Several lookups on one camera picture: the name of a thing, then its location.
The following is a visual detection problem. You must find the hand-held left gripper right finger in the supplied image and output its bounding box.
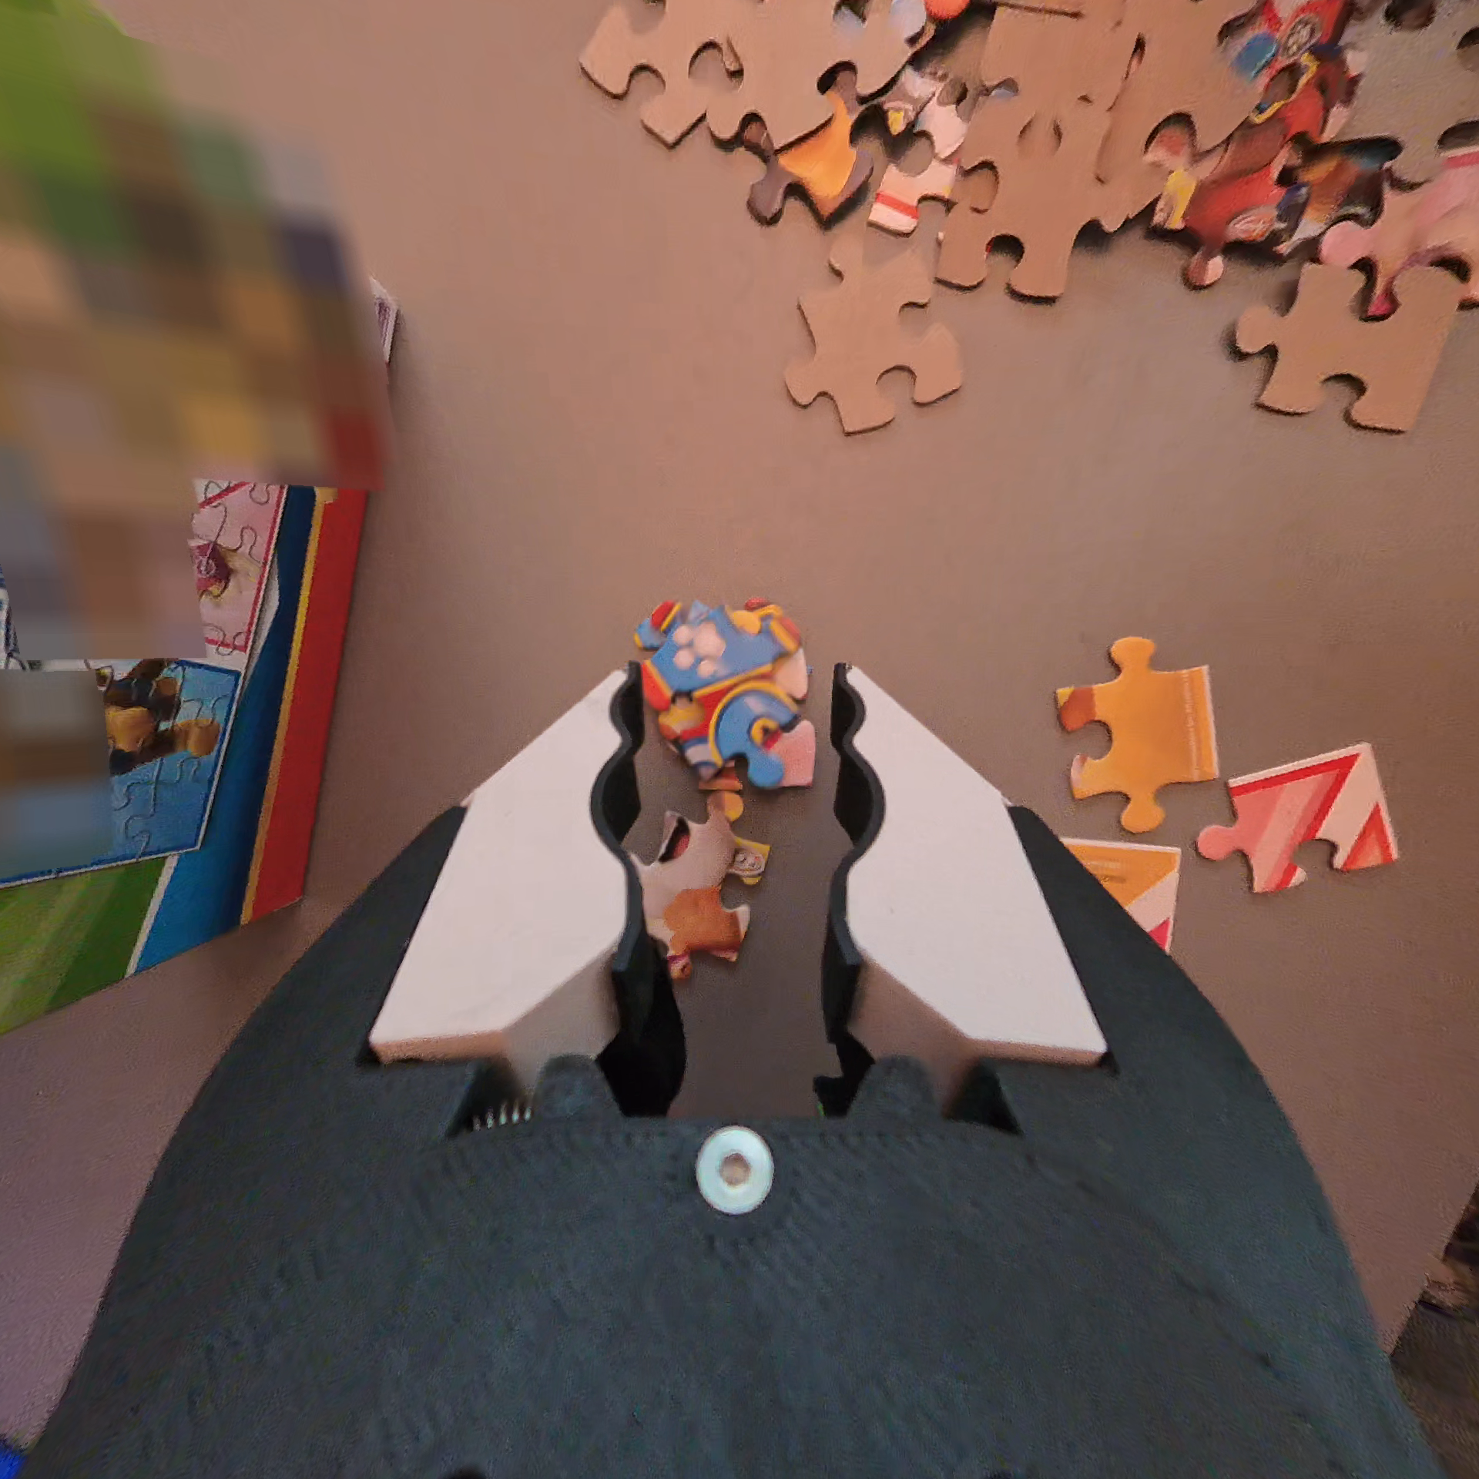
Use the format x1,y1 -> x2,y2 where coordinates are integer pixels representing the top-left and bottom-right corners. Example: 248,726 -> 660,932
812,662 -> 1111,1118

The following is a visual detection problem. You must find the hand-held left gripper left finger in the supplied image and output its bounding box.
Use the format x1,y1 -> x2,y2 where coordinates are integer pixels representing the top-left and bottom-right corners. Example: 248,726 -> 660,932
368,662 -> 689,1118

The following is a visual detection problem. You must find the orange white puzzle piece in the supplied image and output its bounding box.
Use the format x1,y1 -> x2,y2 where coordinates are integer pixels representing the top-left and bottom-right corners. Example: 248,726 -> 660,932
629,798 -> 771,984

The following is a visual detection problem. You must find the blue paw print puzzle piece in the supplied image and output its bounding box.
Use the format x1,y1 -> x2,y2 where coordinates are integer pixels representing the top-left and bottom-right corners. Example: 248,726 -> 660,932
634,599 -> 815,792

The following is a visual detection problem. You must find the colourful cardboard puzzle box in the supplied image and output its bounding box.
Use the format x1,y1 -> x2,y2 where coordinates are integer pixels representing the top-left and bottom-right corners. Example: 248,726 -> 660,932
0,479 -> 372,1037

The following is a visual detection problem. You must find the pile of puzzle pieces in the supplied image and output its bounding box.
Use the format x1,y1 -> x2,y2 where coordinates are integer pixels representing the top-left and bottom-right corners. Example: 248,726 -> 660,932
578,0 -> 1479,437

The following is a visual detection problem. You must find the plain orange puzzle piece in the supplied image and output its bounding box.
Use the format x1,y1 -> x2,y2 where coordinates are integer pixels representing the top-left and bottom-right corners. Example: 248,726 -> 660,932
1055,636 -> 1222,837

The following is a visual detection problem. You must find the red pink striped puzzle piece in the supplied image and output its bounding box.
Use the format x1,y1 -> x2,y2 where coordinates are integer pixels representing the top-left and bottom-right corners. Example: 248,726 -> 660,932
1196,743 -> 1400,895

